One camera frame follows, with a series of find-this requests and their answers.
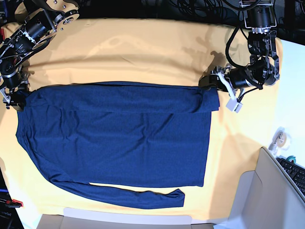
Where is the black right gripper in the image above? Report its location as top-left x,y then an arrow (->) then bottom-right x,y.
6,87 -> 30,112

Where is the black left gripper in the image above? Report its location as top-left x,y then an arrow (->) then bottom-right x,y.
198,66 -> 235,93

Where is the blue long-sleeve T-shirt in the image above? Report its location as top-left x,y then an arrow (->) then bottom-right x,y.
16,82 -> 219,209

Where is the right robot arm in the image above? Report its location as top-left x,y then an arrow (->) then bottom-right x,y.
0,0 -> 79,112

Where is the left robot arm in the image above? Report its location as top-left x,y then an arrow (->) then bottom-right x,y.
199,0 -> 280,92

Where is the yellow table cloth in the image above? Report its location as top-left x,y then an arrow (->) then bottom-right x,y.
0,19 -> 279,226

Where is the clear tape roll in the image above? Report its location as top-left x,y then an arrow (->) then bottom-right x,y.
268,127 -> 291,151

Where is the red clamp bottom left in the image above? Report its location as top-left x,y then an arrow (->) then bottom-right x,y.
5,199 -> 23,208

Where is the teal tape roll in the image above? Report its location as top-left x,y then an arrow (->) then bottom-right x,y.
286,156 -> 296,164

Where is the black keyboard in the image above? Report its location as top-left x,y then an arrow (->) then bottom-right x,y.
276,157 -> 305,195

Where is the cardboard box right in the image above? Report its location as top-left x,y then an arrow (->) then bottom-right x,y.
226,147 -> 305,229

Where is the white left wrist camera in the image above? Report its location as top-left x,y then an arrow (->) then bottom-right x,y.
216,72 -> 243,113

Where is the black cable bundle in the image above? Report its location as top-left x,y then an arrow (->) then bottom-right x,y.
176,0 -> 241,27

